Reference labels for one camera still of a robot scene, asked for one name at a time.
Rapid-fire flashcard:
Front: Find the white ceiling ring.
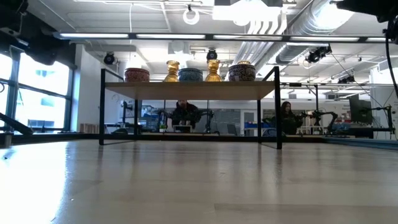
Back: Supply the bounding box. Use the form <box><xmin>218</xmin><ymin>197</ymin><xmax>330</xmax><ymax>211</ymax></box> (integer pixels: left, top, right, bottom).
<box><xmin>182</xmin><ymin>7</ymin><xmax>201</xmax><ymax>26</ymax></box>

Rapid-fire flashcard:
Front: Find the dark window frame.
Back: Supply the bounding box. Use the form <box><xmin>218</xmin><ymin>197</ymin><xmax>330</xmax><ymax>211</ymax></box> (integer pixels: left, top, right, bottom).
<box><xmin>0</xmin><ymin>46</ymin><xmax>77</xmax><ymax>133</ymax></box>

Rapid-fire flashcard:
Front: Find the person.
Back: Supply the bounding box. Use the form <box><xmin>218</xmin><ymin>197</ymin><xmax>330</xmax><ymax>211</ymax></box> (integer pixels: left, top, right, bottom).
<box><xmin>170</xmin><ymin>100</ymin><xmax>201</xmax><ymax>133</ymax></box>
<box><xmin>279</xmin><ymin>101</ymin><xmax>303</xmax><ymax>136</ymax></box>

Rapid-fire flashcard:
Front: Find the silver ceiling duct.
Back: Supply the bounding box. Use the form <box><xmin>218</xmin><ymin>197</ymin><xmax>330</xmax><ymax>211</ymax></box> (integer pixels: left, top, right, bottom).
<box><xmin>275</xmin><ymin>0</ymin><xmax>363</xmax><ymax>65</ymax></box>

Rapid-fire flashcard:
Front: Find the black stand with boom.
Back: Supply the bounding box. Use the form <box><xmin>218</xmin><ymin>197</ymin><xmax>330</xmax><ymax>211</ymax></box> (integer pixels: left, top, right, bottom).
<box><xmin>360</xmin><ymin>105</ymin><xmax>396</xmax><ymax>135</ymax></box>

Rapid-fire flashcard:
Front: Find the black rig frame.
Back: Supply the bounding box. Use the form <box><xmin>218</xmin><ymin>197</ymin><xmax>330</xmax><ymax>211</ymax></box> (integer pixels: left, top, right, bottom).
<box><xmin>0</xmin><ymin>111</ymin><xmax>34</xmax><ymax>136</ymax></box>

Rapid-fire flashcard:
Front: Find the wooden block row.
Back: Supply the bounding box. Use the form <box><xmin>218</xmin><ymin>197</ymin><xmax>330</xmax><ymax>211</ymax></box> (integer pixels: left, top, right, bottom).
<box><xmin>79</xmin><ymin>123</ymin><xmax>100</xmax><ymax>134</ymax></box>

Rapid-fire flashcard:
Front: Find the black hanging camera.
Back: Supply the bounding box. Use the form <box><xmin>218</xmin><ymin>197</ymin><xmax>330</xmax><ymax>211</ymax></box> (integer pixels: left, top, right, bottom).
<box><xmin>304</xmin><ymin>44</ymin><xmax>333</xmax><ymax>65</ymax></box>

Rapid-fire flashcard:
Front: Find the red patterned candle tin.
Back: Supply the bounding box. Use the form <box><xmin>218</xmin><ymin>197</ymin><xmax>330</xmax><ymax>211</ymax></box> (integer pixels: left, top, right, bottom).
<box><xmin>124</xmin><ymin>67</ymin><xmax>150</xmax><ymax>83</ymax></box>

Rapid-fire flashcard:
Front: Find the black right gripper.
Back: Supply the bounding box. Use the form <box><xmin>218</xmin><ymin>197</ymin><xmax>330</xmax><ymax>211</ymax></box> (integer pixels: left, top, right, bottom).
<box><xmin>335</xmin><ymin>0</ymin><xmax>385</xmax><ymax>18</ymax></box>

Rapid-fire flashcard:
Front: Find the teal patterned candle tin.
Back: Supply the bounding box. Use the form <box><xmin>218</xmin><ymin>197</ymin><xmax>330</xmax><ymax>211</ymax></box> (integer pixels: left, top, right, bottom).
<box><xmin>177</xmin><ymin>67</ymin><xmax>204</xmax><ymax>83</ymax></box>

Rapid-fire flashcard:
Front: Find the wooden shelf with black frame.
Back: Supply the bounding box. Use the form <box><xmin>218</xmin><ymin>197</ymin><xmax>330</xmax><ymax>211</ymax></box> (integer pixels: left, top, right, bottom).
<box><xmin>98</xmin><ymin>65</ymin><xmax>283</xmax><ymax>150</ymax></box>

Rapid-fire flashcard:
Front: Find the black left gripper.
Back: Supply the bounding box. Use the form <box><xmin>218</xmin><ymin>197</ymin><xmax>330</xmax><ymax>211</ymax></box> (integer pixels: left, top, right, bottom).
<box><xmin>24</xmin><ymin>33</ymin><xmax>63</xmax><ymax>67</ymax></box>

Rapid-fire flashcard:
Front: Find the purple patterned candle tin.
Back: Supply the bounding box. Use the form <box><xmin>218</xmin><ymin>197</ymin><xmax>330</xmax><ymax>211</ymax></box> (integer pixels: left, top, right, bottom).
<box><xmin>228</xmin><ymin>63</ymin><xmax>257</xmax><ymax>82</ymax></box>

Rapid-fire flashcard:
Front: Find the black monitor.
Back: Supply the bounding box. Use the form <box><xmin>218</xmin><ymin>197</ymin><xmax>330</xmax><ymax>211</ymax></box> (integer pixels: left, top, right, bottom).
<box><xmin>348</xmin><ymin>95</ymin><xmax>374</xmax><ymax>125</ymax></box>

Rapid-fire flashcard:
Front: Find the grey block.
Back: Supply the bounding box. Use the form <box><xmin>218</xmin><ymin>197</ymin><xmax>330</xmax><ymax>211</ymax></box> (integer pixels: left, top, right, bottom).
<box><xmin>0</xmin><ymin>133</ymin><xmax>14</xmax><ymax>149</ymax></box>

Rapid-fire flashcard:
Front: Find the overhead light bar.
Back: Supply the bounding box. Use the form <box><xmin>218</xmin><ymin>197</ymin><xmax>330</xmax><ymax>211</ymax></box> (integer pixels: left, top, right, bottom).
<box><xmin>52</xmin><ymin>30</ymin><xmax>398</xmax><ymax>44</ymax></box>

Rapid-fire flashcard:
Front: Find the blue edge rail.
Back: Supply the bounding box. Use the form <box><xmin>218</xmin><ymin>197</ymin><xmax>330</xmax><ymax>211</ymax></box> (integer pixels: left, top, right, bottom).
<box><xmin>323</xmin><ymin>136</ymin><xmax>398</xmax><ymax>151</ymax></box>

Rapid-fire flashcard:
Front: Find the bright ceiling light panel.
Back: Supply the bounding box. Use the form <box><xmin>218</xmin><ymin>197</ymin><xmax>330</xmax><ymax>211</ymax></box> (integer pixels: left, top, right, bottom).
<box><xmin>213</xmin><ymin>0</ymin><xmax>282</xmax><ymax>22</ymax></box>

